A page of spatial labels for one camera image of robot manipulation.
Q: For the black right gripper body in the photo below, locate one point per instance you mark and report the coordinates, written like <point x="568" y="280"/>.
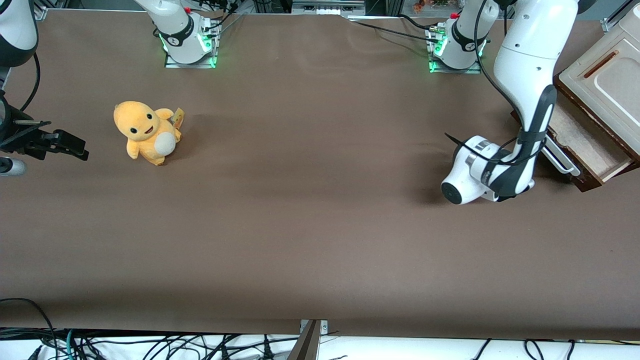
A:
<point x="26" y="141"/>

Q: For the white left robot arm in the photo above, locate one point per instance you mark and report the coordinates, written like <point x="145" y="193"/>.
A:
<point x="525" y="65"/>

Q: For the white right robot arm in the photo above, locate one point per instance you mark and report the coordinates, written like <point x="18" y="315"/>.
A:
<point x="180" y="45"/>

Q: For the white drawer cabinet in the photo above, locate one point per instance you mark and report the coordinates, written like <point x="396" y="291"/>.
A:
<point x="615" y="90"/>

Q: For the yellow plush toy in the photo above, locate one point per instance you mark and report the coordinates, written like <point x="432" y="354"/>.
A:
<point x="145" y="132"/>

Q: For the brown table cloth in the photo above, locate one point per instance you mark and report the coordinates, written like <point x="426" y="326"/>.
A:
<point x="320" y="200"/>

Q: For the small orange figure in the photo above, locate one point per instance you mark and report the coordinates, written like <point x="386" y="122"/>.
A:
<point x="419" y="6"/>

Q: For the dark wooden base board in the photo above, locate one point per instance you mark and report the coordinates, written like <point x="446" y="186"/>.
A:
<point x="587" y="184"/>

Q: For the silver corner bracket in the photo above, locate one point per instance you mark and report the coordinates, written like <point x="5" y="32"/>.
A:
<point x="607" y="24"/>
<point x="41" y="12"/>

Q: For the aluminium frame rail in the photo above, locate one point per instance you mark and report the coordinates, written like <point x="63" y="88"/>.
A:
<point x="327" y="7"/>

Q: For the grey metal mount post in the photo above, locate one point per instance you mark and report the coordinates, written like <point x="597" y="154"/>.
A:
<point x="306" y="347"/>

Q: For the small silver metal bracket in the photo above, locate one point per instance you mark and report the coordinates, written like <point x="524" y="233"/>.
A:
<point x="324" y="326"/>

